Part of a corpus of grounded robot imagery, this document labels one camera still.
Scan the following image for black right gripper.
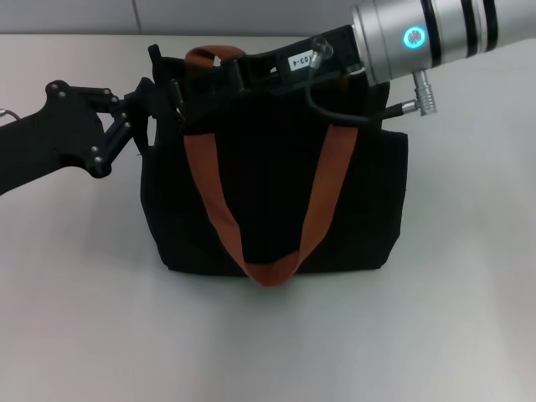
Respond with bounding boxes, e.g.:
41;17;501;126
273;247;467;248
183;24;366;136

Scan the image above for right gripper cable, silver plugs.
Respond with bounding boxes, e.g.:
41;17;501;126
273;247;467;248
304;35;439;126

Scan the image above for black bag with brown handles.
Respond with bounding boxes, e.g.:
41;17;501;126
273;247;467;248
140;44;410;290

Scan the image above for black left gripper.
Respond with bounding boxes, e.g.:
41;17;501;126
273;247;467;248
0;76;159;198

